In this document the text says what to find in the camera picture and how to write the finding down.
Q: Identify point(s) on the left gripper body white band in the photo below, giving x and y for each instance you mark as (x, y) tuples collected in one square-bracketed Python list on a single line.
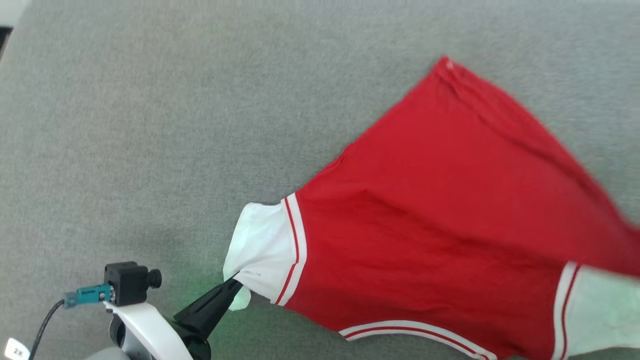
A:
[(150, 335)]

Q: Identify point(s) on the grey fabric sofa seat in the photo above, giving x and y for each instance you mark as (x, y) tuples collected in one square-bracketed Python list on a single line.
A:
[(150, 125)]

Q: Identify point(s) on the red basketball jersey white trim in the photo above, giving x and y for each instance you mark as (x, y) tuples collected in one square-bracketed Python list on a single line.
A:
[(450, 210)]

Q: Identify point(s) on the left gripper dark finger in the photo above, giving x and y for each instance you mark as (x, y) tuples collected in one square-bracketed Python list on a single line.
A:
[(202, 309), (215, 320)]

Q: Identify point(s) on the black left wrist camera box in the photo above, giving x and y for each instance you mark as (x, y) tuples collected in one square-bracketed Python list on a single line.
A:
[(127, 282)]

